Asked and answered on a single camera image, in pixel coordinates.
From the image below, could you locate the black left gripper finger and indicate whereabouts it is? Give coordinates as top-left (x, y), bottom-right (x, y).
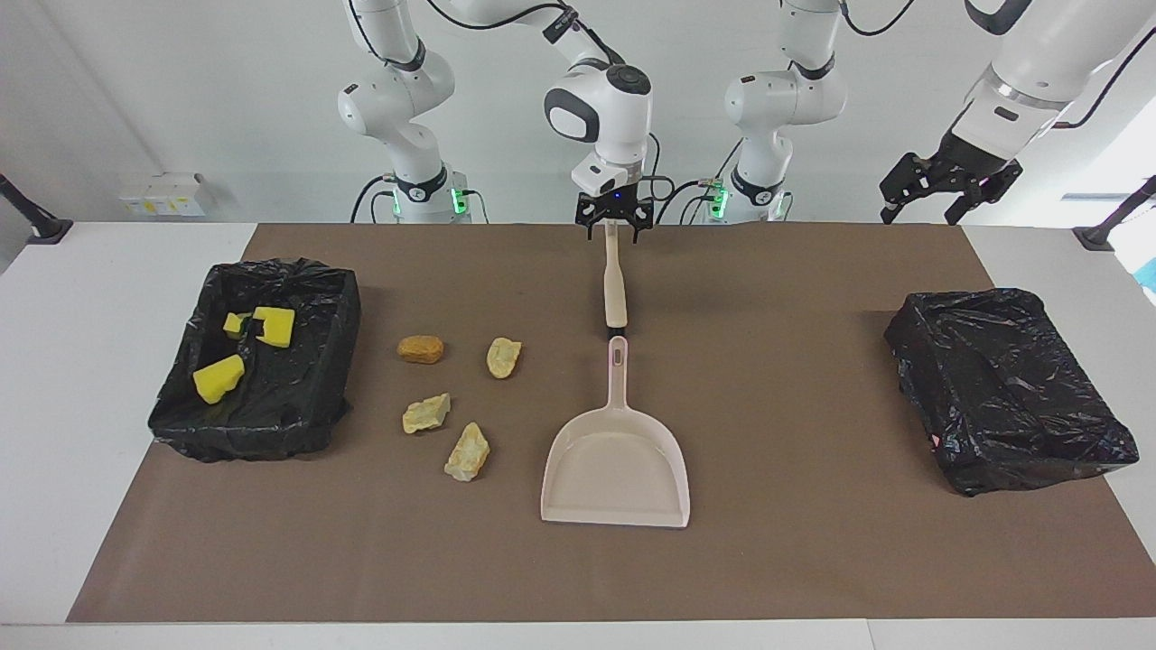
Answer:
top-left (881, 152), bottom-right (931, 224)
top-left (945, 176), bottom-right (1012, 227)

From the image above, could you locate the beige hand brush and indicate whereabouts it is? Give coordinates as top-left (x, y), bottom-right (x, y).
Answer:
top-left (601, 221), bottom-right (629, 339)

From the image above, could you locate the beige plastic dustpan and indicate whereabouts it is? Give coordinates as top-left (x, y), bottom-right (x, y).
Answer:
top-left (540, 336), bottom-right (692, 529)

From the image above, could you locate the pale beige foam chunk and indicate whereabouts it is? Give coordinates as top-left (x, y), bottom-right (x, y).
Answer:
top-left (402, 393), bottom-right (452, 435)
top-left (486, 337), bottom-right (523, 380)
top-left (443, 422), bottom-right (491, 482)

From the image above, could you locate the black bag lined bin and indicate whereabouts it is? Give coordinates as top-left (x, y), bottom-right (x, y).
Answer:
top-left (147, 258), bottom-right (362, 463)
top-left (883, 288), bottom-right (1141, 497)

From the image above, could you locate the orange brown foam chunk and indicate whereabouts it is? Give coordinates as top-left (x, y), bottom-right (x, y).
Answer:
top-left (396, 335), bottom-right (446, 366)

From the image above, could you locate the brown table mat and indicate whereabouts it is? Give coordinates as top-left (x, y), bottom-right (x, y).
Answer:
top-left (66, 223), bottom-right (1156, 624)

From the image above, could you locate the black left base cable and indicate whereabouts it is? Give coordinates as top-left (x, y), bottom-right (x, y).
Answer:
top-left (657, 179), bottom-right (723, 225)

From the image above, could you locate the black base cable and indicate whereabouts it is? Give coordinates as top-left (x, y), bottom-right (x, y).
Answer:
top-left (350, 174), bottom-right (398, 224)
top-left (657, 179), bottom-right (723, 225)

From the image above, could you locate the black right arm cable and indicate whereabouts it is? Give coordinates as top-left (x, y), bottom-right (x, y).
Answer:
top-left (348, 0), bottom-right (676, 204)

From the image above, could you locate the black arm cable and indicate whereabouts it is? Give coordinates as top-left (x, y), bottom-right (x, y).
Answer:
top-left (838, 0), bottom-right (1156, 129)
top-left (348, 0), bottom-right (676, 204)

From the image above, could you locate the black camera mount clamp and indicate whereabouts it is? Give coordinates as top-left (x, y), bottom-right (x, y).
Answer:
top-left (1073, 174), bottom-right (1156, 252)
top-left (0, 172), bottom-right (73, 245)

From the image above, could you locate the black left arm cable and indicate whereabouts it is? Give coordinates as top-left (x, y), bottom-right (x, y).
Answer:
top-left (838, 0), bottom-right (1156, 129)

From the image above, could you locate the black right base cable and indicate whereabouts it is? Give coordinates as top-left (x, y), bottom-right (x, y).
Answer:
top-left (350, 174), bottom-right (398, 224)

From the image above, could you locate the white wall power box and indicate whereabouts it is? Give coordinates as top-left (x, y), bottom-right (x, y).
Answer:
top-left (117, 172), bottom-right (215, 218)

